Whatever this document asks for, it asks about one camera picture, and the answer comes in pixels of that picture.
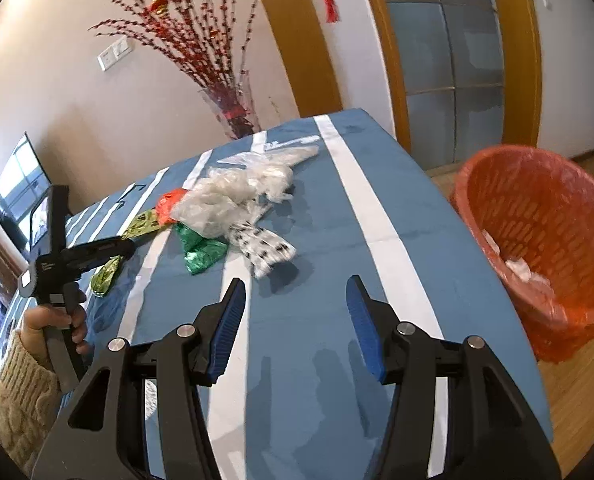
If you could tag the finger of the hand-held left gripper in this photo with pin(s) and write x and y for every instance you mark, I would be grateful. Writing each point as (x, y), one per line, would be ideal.
(102, 255)

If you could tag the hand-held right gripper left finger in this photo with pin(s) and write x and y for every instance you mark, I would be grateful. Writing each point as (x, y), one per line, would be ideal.
(224, 330)

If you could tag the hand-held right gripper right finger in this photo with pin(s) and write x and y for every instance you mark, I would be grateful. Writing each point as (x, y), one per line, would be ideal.
(364, 330)

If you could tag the yellow-green foil wrapper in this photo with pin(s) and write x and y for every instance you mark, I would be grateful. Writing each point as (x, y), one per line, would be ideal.
(144, 225)

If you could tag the black dotted white wrapper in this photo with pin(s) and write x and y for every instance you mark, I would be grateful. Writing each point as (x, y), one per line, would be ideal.
(262, 247)

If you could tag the white plastic bag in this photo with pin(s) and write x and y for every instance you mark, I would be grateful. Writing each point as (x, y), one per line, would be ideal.
(527, 277)

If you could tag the grey plastic waste basket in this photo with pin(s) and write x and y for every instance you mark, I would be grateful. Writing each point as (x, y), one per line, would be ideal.
(527, 220)

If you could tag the orange plastic bin liner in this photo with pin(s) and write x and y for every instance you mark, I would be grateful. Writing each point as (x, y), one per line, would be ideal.
(567, 330)

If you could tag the person's left hand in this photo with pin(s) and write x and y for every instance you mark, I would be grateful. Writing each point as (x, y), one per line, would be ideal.
(42, 320)

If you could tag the green foil wrapper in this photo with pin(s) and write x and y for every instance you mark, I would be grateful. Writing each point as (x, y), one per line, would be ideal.
(202, 255)

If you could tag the translucent red plastic bag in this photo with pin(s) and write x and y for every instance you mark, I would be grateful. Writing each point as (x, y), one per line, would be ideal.
(169, 207)

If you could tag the blue striped tablecloth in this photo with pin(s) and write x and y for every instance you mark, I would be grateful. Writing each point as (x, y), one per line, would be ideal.
(317, 260)

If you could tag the flat screen television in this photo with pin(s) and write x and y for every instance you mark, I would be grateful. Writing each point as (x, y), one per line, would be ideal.
(14, 185)

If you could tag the pale crumpled plastic bag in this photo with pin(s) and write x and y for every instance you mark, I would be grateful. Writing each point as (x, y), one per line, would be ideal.
(207, 205)

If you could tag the pale crumpled plastic piece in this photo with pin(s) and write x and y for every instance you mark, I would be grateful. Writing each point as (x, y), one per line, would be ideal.
(489, 242)

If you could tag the glass vase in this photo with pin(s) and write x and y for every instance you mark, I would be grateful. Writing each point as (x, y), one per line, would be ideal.
(232, 110)

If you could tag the red berry branches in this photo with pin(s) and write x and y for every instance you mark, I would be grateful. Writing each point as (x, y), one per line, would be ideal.
(197, 45)

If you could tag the small red lantern ornament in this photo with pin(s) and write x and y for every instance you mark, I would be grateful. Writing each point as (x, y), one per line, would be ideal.
(158, 5)

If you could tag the frosted glass sliding door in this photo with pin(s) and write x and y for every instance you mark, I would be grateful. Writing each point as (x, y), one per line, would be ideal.
(452, 50)

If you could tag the white wall socket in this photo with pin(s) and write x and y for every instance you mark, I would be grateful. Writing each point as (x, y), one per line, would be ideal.
(106, 61)

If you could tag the white wall switch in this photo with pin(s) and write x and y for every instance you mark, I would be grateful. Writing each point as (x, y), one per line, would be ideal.
(121, 48)

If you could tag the wooden wall trim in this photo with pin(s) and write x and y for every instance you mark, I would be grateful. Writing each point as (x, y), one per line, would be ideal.
(297, 35)

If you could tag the wooden door frame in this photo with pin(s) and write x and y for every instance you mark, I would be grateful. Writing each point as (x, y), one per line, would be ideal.
(517, 60)

